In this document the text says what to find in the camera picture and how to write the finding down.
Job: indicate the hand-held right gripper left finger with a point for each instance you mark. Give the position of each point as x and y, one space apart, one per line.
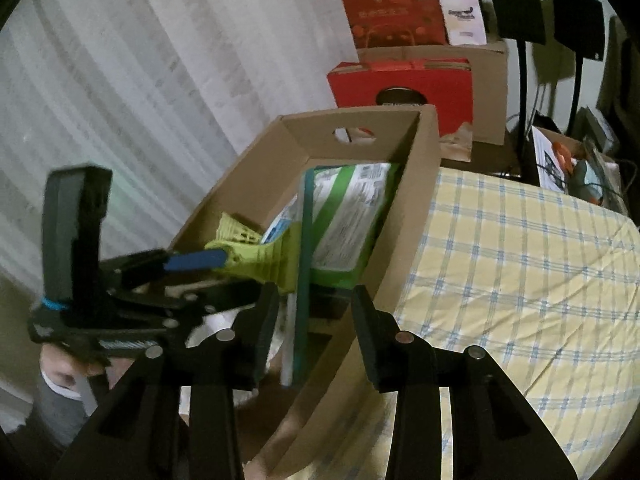
267 330

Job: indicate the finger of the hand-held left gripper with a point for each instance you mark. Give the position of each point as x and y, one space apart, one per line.
210 300
195 261

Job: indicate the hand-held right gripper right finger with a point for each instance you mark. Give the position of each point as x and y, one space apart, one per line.
367 340

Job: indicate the large green plastic clip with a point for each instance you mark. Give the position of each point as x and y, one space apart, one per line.
265 265

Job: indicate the teal folder with silver rail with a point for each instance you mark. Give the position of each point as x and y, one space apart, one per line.
305 260

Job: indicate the brown cardboard tray box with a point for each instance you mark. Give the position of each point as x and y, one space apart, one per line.
400 240

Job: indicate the green printed plastic packet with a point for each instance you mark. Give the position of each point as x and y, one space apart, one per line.
345 225

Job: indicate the person's left forearm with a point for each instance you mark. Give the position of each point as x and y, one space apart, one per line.
60 415

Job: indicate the person's left hand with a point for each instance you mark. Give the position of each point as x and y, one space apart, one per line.
55 362

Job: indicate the yellow plaid tablecloth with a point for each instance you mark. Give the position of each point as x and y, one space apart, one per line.
500 285

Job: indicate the white curtain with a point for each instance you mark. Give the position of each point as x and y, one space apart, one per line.
150 85

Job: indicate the red carton box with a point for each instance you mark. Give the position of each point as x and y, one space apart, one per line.
360 90

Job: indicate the white printed paper sheet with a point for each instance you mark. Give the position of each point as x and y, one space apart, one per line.
547 160

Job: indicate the small orange object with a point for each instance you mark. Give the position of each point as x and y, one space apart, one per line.
562 152

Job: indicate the small open cardboard box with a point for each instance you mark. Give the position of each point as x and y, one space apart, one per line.
577 144

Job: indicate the grey teal box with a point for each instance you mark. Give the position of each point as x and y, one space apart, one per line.
600 130

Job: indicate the red gift bag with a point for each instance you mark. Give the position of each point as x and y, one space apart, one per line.
390 5

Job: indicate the white tissue pack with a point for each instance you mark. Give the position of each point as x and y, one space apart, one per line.
462 15

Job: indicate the brown sofa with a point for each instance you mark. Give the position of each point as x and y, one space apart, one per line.
625 85

